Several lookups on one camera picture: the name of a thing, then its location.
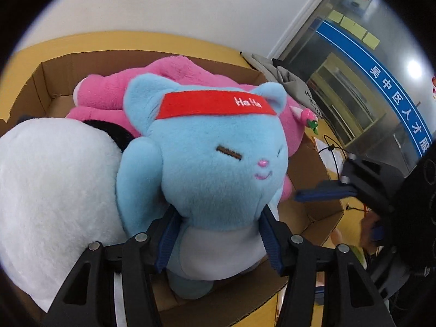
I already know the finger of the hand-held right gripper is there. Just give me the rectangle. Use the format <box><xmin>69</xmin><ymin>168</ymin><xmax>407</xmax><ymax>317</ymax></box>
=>
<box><xmin>295</xmin><ymin>180</ymin><xmax>358</xmax><ymax>202</ymax></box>

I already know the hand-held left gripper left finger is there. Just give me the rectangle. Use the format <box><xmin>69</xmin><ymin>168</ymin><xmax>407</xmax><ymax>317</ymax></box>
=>
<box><xmin>41</xmin><ymin>208</ymin><xmax>181</xmax><ymax>327</ymax></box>

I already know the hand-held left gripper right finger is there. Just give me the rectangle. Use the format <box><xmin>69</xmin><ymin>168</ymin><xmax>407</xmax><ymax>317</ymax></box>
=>
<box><xmin>261</xmin><ymin>209</ymin><xmax>397</xmax><ymax>327</ymax></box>

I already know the cardboard box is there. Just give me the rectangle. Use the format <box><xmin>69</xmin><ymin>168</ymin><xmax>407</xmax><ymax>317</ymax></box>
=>
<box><xmin>0</xmin><ymin>49</ymin><xmax>344</xmax><ymax>327</ymax></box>

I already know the blue cat plush toy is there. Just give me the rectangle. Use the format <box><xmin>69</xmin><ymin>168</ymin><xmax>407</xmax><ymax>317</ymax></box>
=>
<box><xmin>116</xmin><ymin>75</ymin><xmax>290</xmax><ymax>300</ymax></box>

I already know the white pouch with orange edge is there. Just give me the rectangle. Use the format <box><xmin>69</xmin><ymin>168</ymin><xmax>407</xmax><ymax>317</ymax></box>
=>
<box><xmin>313</xmin><ymin>138</ymin><xmax>344</xmax><ymax>178</ymax></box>

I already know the wooden shelf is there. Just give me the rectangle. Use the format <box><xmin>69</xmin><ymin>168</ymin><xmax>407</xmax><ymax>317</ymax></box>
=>
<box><xmin>307</xmin><ymin>53</ymin><xmax>403</xmax><ymax>148</ymax></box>

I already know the grey cloth bag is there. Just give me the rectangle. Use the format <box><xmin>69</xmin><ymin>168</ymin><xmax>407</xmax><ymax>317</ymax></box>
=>
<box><xmin>240</xmin><ymin>52</ymin><xmax>324</xmax><ymax>120</ymax></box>

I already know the blue banner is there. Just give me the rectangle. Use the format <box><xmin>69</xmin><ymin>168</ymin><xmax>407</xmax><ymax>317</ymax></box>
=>
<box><xmin>315</xmin><ymin>20</ymin><xmax>436</xmax><ymax>159</ymax></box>

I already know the white plush toy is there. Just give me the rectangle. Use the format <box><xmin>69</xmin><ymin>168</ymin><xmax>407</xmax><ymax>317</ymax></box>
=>
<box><xmin>0</xmin><ymin>117</ymin><xmax>137</xmax><ymax>314</ymax></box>

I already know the pink plush toy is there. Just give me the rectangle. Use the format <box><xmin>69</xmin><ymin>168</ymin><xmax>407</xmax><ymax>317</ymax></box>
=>
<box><xmin>65</xmin><ymin>55</ymin><xmax>321</xmax><ymax>201</ymax></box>

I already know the black cable with angled plug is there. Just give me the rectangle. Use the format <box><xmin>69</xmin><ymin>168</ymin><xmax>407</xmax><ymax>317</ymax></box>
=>
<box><xmin>323</xmin><ymin>134</ymin><xmax>352</xmax><ymax>175</ymax></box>

